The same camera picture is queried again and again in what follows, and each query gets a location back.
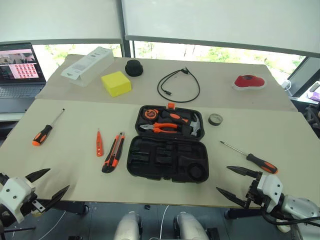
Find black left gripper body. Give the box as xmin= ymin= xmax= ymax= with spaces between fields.
xmin=21 ymin=191 xmax=48 ymax=218

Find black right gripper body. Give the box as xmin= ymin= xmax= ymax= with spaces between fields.
xmin=244 ymin=172 xmax=267 ymax=209

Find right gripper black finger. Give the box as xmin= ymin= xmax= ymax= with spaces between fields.
xmin=216 ymin=186 xmax=248 ymax=209
xmin=226 ymin=165 xmax=263 ymax=179

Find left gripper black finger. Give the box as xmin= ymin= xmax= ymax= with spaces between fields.
xmin=25 ymin=168 xmax=51 ymax=183
xmin=43 ymin=184 xmax=71 ymax=212

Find screwdriver black orange handle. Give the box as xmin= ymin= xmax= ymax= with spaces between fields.
xmin=219 ymin=140 xmax=279 ymax=175
xmin=31 ymin=108 xmax=66 ymax=147

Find orange voltage tester pen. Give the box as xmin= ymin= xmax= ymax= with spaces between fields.
xmin=96 ymin=128 xmax=104 ymax=157

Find orange black utility knife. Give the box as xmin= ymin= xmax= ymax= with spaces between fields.
xmin=101 ymin=132 xmax=126 ymax=174

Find black tool case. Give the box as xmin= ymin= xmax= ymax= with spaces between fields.
xmin=126 ymin=101 xmax=210 ymax=184

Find white sneaker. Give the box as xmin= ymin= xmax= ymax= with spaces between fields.
xmin=276 ymin=223 xmax=293 ymax=234

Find silver rounded robot leg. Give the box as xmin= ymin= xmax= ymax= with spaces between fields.
xmin=173 ymin=211 xmax=209 ymax=240
xmin=115 ymin=211 xmax=143 ymax=240

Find black electrical tape roll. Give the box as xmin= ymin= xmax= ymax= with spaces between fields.
xmin=207 ymin=113 xmax=224 ymax=127

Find black office chair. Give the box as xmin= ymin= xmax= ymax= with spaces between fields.
xmin=304 ymin=103 xmax=320 ymax=140

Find red white shoe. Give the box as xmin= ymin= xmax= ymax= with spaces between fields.
xmin=231 ymin=74 xmax=267 ymax=92

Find purple item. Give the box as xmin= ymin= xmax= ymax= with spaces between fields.
xmin=306 ymin=91 xmax=320 ymax=102

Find orange black tape measure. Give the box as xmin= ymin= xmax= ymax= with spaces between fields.
xmin=144 ymin=108 xmax=159 ymax=121

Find open laptop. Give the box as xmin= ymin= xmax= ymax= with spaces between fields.
xmin=0 ymin=42 xmax=48 ymax=114

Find white cardboard carton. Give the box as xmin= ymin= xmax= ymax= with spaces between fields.
xmin=60 ymin=46 xmax=115 ymax=88

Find yellow box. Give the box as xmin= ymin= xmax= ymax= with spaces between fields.
xmin=100 ymin=70 xmax=133 ymax=98

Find black round cap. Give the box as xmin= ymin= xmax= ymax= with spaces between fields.
xmin=124 ymin=59 xmax=144 ymax=78

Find white roller blind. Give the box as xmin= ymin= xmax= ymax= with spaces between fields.
xmin=121 ymin=0 xmax=320 ymax=59
xmin=0 ymin=0 xmax=125 ymax=46

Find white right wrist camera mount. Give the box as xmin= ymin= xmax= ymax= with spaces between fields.
xmin=255 ymin=174 xmax=285 ymax=213

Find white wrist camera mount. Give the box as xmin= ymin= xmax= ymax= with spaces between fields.
xmin=0 ymin=176 xmax=35 ymax=224
xmin=255 ymin=174 xmax=285 ymax=213

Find black table frame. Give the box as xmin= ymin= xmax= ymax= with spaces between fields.
xmin=32 ymin=198 xmax=264 ymax=221

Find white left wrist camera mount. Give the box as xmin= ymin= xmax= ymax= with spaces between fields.
xmin=0 ymin=176 xmax=35 ymax=224

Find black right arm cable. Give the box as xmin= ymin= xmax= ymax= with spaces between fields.
xmin=259 ymin=209 xmax=320 ymax=226

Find claw hammer orange black handle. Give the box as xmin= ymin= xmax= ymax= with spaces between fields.
xmin=163 ymin=111 xmax=203 ymax=137

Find white floor cable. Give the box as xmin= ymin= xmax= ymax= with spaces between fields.
xmin=159 ymin=204 xmax=170 ymax=240

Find orange handled pliers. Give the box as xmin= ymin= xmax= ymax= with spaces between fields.
xmin=139 ymin=121 xmax=181 ymax=135

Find black looped cable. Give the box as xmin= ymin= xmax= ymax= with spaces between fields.
xmin=157 ymin=66 xmax=201 ymax=104

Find dark window post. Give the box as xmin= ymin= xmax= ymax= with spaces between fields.
xmin=121 ymin=38 xmax=136 ymax=59

